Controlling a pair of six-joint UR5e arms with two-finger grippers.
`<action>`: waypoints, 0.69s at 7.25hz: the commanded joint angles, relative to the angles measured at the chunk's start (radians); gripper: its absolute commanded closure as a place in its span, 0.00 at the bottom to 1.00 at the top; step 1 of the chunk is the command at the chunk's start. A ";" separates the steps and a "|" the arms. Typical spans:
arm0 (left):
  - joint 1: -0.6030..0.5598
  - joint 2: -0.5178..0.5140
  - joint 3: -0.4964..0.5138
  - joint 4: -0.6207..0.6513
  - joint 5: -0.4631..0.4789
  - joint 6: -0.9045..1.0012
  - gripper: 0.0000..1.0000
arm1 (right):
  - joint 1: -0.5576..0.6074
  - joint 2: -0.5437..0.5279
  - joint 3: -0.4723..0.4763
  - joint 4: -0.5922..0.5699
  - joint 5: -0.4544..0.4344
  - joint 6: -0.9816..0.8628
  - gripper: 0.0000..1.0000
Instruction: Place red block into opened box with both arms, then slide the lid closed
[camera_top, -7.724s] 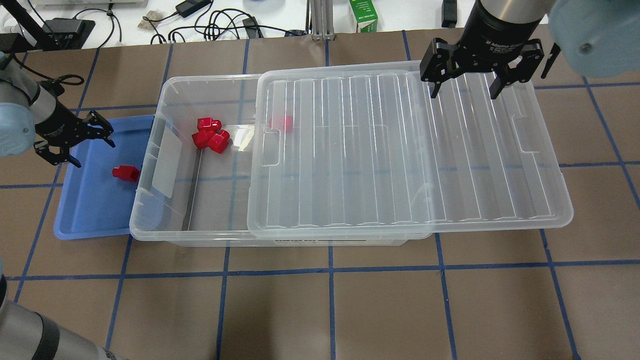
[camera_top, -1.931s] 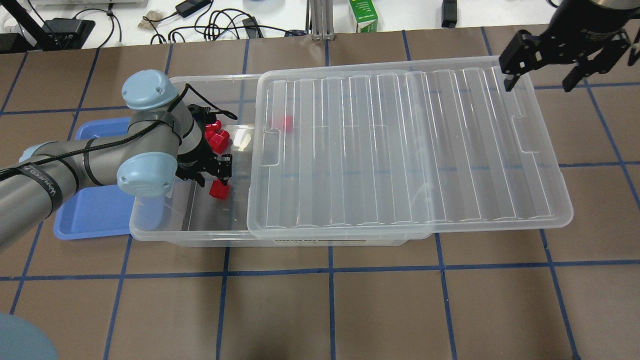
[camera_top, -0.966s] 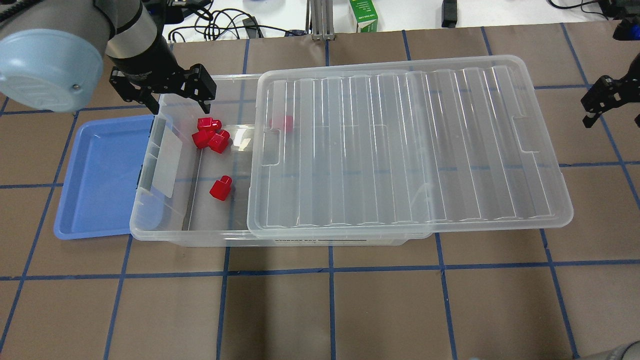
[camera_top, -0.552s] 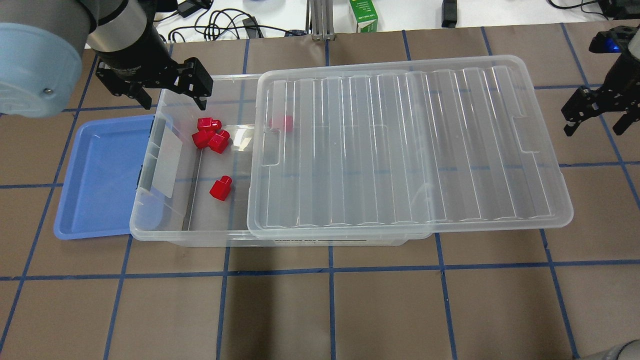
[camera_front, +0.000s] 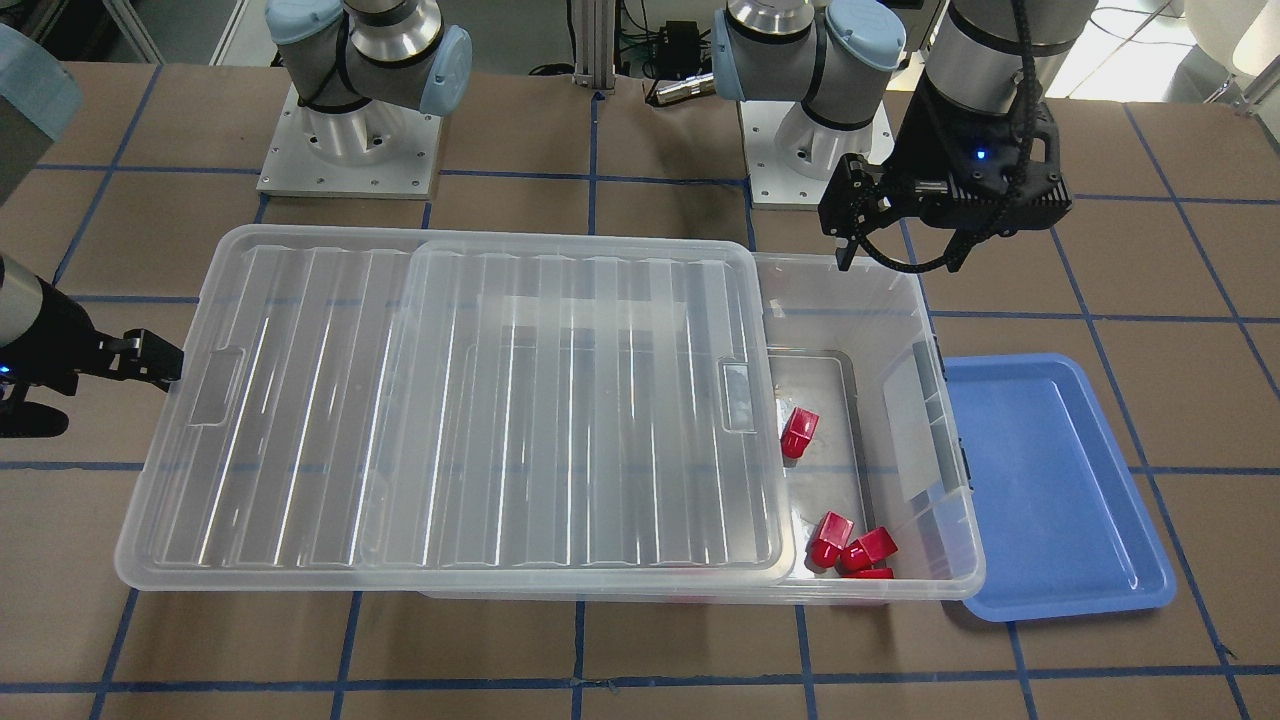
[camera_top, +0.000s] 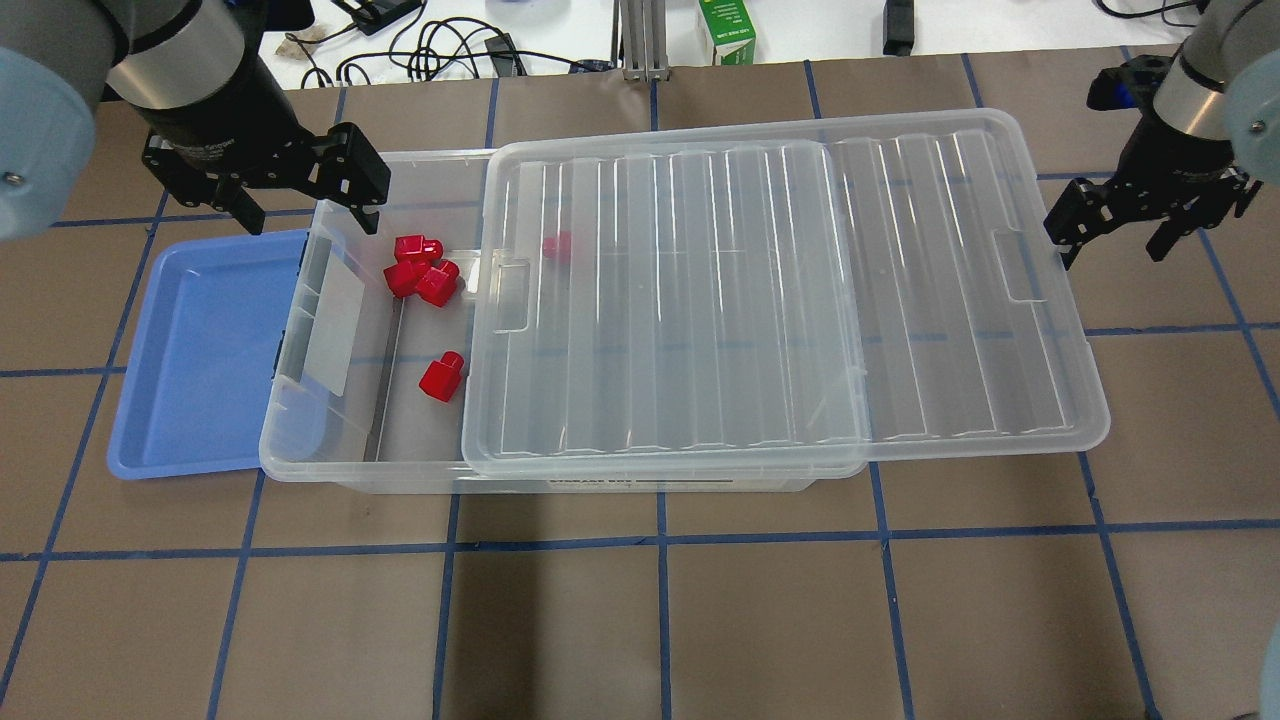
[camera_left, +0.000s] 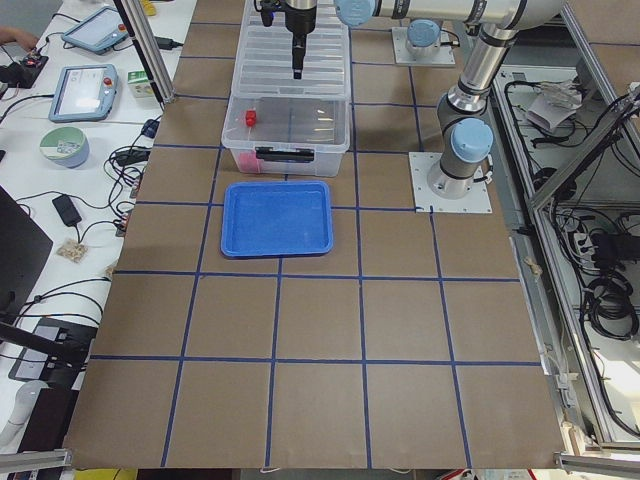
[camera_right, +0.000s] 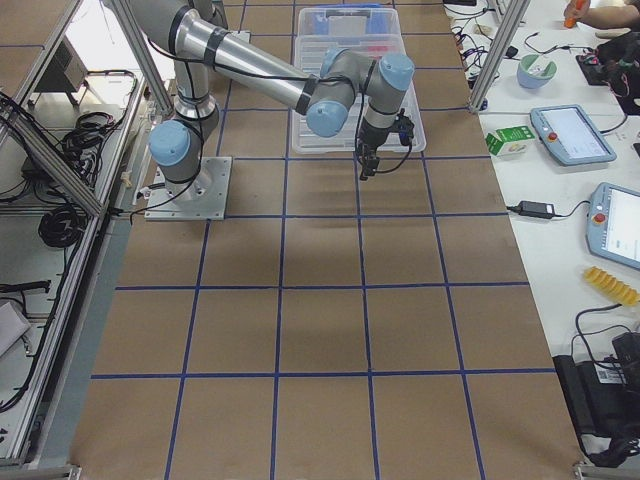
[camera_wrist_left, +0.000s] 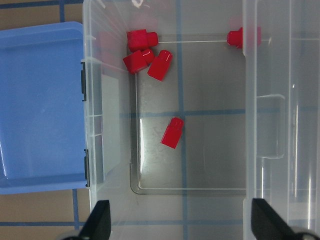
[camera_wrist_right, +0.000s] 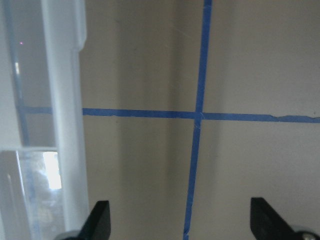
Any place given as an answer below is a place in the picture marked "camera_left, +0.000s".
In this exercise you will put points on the black power adapter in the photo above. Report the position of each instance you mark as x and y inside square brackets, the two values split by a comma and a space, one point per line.
[66, 210]

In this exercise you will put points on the white paper bundle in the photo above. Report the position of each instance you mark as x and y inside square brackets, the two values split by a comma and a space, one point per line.
[555, 103]

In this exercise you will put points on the small snack bag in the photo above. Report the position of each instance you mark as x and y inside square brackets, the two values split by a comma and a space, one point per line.
[72, 250]

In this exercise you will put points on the far blue teach pendant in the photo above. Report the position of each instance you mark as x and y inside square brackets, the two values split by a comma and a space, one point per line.
[98, 32]

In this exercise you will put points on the aluminium frame post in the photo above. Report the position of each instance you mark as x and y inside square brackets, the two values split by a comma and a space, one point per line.
[140, 32]

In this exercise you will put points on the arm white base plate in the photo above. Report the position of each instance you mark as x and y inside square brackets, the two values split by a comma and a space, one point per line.
[435, 192]
[401, 58]

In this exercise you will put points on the green round bowl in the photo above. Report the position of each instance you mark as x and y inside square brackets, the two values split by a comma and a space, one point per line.
[65, 146]

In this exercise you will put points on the white cylindrical device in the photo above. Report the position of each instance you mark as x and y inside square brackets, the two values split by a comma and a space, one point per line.
[24, 404]

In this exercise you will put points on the blue teach pendant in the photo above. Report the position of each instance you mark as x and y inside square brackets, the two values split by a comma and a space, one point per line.
[84, 93]
[98, 32]

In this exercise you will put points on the red block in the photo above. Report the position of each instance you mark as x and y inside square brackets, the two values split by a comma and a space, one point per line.
[250, 118]
[248, 162]

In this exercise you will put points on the near blue teach pendant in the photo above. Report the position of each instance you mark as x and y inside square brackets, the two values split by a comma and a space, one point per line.
[84, 93]

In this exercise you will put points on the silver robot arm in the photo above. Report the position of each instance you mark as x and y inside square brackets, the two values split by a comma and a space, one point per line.
[467, 138]
[424, 46]

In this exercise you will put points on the green white small carton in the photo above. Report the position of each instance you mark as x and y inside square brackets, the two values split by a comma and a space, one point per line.
[139, 84]

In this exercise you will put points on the black box latch handle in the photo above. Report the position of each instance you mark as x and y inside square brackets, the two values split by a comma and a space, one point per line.
[269, 154]

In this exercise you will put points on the black monitor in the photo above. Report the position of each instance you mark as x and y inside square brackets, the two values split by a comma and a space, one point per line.
[25, 249]

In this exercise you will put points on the blue plastic tray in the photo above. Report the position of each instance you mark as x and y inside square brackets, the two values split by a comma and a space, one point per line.
[277, 218]

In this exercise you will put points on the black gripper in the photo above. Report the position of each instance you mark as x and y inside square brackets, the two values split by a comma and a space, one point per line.
[298, 22]

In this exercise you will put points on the clear plastic storage box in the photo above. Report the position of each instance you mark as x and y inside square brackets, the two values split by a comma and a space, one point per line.
[289, 124]

